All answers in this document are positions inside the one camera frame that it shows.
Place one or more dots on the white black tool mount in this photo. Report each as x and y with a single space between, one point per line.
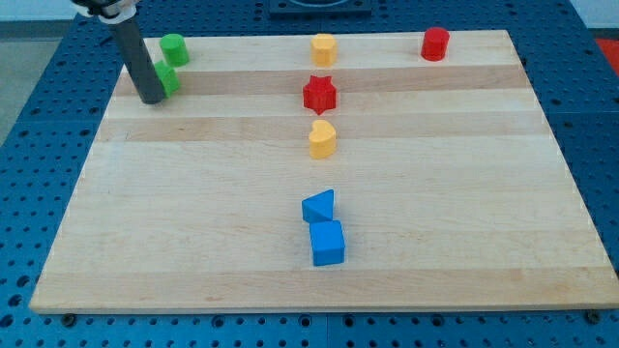
107 11

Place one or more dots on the yellow heart block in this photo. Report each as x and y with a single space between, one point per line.
322 139

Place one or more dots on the red cylinder block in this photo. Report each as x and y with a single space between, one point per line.
435 44

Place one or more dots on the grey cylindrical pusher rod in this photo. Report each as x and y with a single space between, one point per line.
137 60

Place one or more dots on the yellow pentagon block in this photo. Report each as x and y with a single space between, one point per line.
323 50

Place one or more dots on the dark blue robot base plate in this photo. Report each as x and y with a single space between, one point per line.
319 7

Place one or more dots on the green cylinder block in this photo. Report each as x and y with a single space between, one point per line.
174 50

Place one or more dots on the blue cube block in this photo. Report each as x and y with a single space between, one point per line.
327 243

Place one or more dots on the blue triangle block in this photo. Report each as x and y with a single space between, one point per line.
319 207

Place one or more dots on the red star block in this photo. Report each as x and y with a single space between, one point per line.
320 94

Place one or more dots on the wooden board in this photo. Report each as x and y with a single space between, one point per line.
451 189

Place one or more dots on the green cube block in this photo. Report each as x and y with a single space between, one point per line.
168 77

